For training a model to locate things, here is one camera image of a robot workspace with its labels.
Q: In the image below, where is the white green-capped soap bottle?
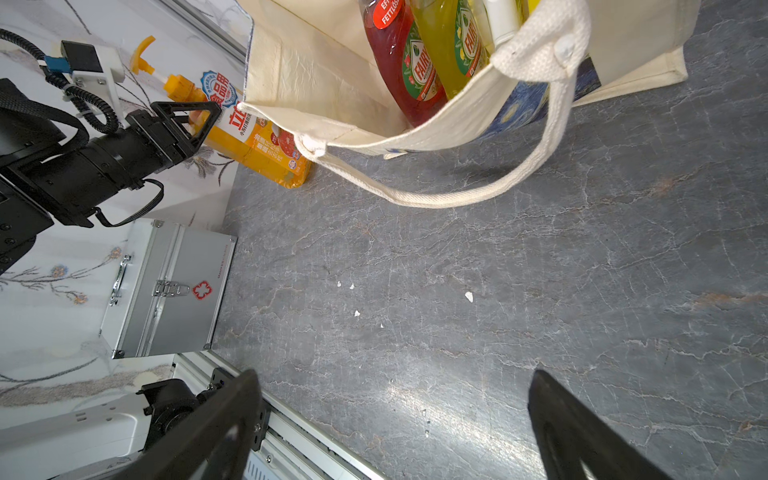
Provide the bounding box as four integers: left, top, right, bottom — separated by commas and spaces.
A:
483, 0, 521, 49

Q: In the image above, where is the cream canvas starry-night shopping bag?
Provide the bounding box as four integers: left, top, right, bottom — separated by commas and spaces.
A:
241, 1, 700, 209

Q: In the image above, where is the orange dish soap bottle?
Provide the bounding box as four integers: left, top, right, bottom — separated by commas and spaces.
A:
130, 36, 311, 189

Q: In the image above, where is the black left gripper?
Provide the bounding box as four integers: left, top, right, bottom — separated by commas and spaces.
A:
78, 101, 221, 201

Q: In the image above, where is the green red-capped dish soap bottle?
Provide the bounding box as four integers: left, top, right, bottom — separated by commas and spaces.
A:
410, 0, 489, 99

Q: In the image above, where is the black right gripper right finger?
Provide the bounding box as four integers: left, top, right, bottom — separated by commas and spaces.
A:
527, 369, 669, 479

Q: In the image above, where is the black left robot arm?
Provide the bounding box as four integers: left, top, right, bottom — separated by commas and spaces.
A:
1, 30, 263, 479

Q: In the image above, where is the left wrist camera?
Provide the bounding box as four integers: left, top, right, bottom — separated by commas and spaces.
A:
44, 40, 126, 126

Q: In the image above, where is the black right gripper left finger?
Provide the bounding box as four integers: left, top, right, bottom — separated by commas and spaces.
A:
116, 369, 262, 479

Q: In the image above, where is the grey metal box with handle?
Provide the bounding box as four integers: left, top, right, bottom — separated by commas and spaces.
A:
100, 219, 237, 360

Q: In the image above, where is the red dish soap bottle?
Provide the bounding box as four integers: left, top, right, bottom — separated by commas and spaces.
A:
358, 0, 447, 127

